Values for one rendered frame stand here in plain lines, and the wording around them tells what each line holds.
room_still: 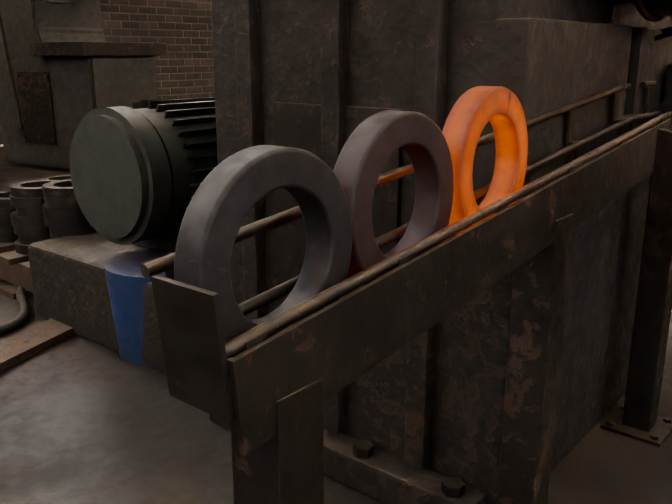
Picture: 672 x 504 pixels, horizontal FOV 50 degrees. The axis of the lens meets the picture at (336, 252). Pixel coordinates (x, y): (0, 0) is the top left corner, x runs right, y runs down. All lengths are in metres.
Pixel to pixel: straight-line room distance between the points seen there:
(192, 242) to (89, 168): 1.59
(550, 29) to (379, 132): 0.56
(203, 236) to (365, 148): 0.21
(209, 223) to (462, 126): 0.38
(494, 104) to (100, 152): 1.39
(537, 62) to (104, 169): 1.28
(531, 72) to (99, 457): 1.14
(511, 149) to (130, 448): 1.07
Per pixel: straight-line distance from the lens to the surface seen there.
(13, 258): 2.69
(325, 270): 0.66
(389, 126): 0.70
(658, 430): 1.81
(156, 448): 1.66
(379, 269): 0.68
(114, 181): 2.04
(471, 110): 0.84
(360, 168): 0.68
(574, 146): 1.24
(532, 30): 1.14
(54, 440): 1.75
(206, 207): 0.55
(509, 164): 0.96
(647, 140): 1.36
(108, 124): 2.03
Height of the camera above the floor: 0.82
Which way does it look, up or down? 16 degrees down
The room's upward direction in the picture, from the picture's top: straight up
